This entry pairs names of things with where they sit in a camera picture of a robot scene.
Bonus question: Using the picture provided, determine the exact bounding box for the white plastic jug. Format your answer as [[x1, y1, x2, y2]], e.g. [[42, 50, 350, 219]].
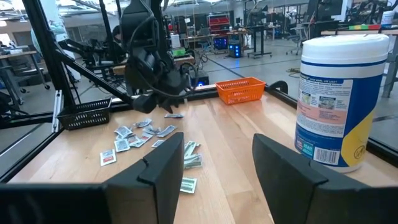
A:
[[170, 33, 182, 49]]

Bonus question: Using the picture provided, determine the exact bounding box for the green striped adhesive bandage packet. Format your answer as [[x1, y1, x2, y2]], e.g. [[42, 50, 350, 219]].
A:
[[183, 154, 203, 170], [183, 140, 201, 158], [180, 177, 198, 195]]

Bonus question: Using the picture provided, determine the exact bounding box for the grey office desk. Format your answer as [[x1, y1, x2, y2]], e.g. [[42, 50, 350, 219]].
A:
[[0, 49, 52, 105]]

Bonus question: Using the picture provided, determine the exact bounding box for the small red print packet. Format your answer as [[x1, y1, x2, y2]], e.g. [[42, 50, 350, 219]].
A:
[[136, 133, 154, 148], [99, 149, 118, 167], [126, 134, 141, 147]]

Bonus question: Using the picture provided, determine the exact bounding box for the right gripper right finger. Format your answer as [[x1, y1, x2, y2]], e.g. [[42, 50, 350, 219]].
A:
[[252, 133, 398, 224]]

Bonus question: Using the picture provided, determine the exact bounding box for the coiled floor cable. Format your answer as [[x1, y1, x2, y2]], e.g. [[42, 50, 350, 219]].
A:
[[285, 67, 302, 78]]

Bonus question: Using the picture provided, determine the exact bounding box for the small black LED box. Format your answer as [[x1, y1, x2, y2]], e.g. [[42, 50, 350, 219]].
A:
[[189, 70, 210, 88]]

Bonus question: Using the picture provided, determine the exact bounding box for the black plastic mesh basket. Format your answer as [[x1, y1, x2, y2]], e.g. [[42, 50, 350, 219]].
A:
[[56, 98, 113, 131]]

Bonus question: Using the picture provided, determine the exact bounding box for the silver metal bracket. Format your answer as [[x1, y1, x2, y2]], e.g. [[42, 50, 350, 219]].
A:
[[52, 90, 64, 133]]

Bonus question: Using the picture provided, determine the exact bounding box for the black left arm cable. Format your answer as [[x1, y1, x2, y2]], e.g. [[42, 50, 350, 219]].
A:
[[127, 12, 200, 99]]

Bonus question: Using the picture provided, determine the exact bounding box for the black lit computer tower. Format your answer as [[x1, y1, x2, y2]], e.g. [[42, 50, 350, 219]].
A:
[[228, 39, 243, 59], [213, 37, 229, 50]]

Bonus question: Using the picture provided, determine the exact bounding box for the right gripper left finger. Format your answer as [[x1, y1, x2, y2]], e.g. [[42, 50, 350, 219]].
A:
[[0, 132, 185, 224]]

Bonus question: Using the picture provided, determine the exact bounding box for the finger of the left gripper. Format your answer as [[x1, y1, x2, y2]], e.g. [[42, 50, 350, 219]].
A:
[[132, 94, 159, 114], [157, 96, 175, 114]]

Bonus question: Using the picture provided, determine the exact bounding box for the wooden side table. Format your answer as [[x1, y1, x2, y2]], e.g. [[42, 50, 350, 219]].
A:
[[111, 55, 196, 75]]

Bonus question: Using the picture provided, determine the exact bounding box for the black standing desk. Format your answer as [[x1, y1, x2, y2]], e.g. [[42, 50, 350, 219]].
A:
[[245, 24, 280, 59]]

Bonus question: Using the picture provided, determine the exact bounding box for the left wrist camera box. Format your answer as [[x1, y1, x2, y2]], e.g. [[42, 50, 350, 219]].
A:
[[134, 46, 160, 77]]

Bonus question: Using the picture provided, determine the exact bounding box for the person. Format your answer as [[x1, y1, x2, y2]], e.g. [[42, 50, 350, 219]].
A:
[[30, 0, 82, 82]]

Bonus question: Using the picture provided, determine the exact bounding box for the orange plastic mesh basket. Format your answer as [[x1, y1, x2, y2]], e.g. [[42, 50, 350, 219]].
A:
[[215, 77, 267, 105]]

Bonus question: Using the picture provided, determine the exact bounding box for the grey office chair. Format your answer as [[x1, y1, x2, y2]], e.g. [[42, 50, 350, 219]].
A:
[[285, 26, 307, 56]]

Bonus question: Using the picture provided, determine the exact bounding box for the white wipes canister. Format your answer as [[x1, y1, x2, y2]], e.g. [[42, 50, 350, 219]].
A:
[[294, 33, 391, 174]]

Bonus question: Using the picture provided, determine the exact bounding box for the red storage rack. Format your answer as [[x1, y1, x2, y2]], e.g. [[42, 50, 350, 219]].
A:
[[207, 14, 231, 35]]

